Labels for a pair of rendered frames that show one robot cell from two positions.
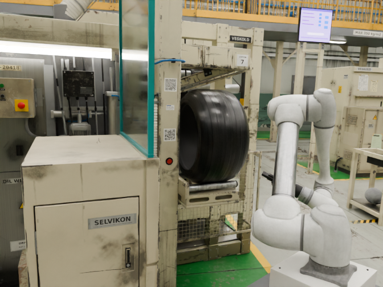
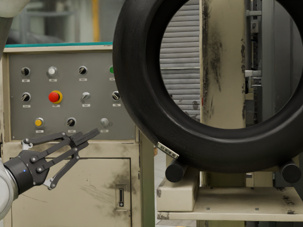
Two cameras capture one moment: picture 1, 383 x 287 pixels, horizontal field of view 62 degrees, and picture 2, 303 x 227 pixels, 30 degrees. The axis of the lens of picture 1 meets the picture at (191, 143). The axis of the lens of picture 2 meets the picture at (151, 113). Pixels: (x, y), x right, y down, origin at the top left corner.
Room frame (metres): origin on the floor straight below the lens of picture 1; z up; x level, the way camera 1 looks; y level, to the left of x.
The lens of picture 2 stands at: (2.60, -1.51, 1.12)
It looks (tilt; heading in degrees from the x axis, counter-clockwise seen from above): 3 degrees down; 120
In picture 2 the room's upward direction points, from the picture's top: 1 degrees counter-clockwise
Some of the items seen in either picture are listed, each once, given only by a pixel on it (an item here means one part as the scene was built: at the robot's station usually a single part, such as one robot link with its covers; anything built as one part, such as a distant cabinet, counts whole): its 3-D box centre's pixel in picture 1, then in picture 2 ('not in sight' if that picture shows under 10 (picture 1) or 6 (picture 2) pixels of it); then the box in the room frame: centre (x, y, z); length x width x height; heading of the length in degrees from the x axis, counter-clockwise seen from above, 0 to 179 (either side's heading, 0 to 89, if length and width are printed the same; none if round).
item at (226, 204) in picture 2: (201, 195); (231, 200); (2.03, -0.08, 0.80); 0.37 x 0.36 x 0.02; 22
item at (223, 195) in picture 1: (210, 196); (180, 186); (1.90, -0.13, 0.84); 0.36 x 0.09 x 0.06; 112
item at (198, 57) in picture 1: (205, 58); not in sight; (2.35, -0.08, 1.71); 0.61 x 0.25 x 0.15; 112
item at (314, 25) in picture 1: (314, 25); not in sight; (5.64, -2.03, 2.60); 0.60 x 0.05 x 0.55; 102
